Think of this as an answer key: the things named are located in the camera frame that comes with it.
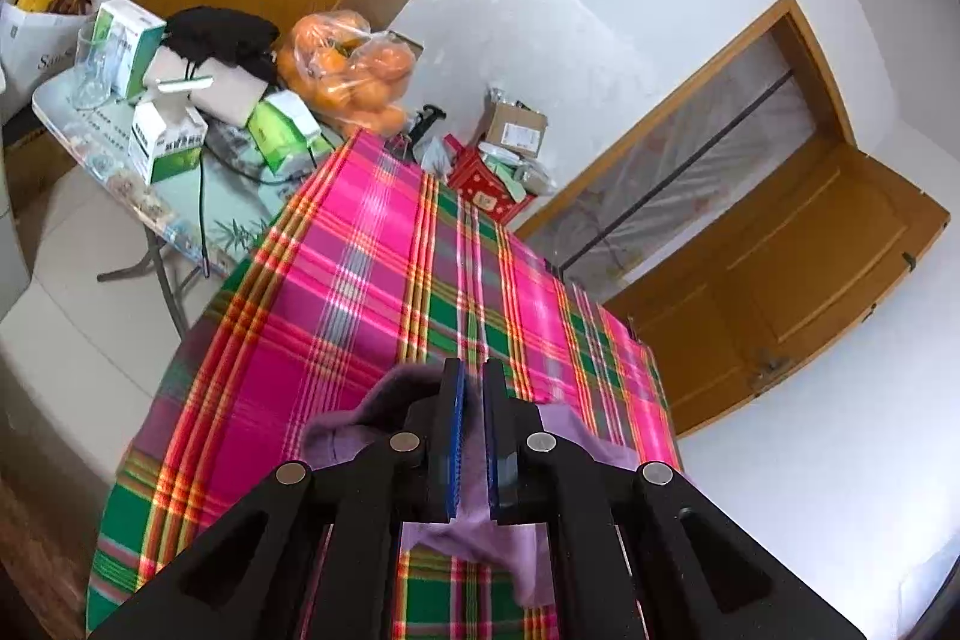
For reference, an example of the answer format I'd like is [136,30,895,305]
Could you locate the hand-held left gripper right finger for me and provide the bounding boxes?
[481,359,867,640]

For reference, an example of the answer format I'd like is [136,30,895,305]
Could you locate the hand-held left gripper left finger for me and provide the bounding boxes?
[88,357,467,640]

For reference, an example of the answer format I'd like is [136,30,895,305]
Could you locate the purple knit garment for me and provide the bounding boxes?
[301,364,642,611]

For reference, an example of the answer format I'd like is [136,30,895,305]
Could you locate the pink green plaid cloth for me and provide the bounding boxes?
[86,130,683,640]

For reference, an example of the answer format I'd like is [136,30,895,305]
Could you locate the red printed box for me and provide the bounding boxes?
[448,149,537,229]

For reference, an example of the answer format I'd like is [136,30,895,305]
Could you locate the grey parcel bags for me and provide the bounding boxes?
[480,141,560,199]

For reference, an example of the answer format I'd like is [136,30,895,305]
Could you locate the cardboard parcel box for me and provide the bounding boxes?
[480,85,550,157]

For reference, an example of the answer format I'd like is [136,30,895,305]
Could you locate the wooden door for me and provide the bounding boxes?
[604,134,952,438]

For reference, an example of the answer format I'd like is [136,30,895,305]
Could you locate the clear plastic door curtain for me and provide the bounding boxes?
[525,29,818,304]

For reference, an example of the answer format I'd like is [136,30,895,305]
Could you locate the light green carton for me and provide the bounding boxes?
[247,91,322,172]

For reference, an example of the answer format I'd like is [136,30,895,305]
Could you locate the bag of oranges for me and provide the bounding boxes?
[274,10,417,139]

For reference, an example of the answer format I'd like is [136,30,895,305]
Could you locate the green white medicine box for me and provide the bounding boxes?
[94,0,167,100]
[129,100,209,185]

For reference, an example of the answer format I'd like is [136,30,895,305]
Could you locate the black knit cloth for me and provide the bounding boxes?
[163,6,280,82]

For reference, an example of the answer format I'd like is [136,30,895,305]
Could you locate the clear drinking glass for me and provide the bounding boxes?
[71,26,121,110]

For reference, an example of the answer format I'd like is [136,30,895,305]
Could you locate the white paper bag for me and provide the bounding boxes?
[0,0,95,101]

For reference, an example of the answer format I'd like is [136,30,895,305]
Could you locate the metal door handle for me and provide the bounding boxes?
[746,347,800,393]

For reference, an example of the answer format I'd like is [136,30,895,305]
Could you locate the black cable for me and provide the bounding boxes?
[196,119,316,270]

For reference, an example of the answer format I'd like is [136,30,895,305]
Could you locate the wooden door frame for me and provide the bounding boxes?
[514,0,860,240]

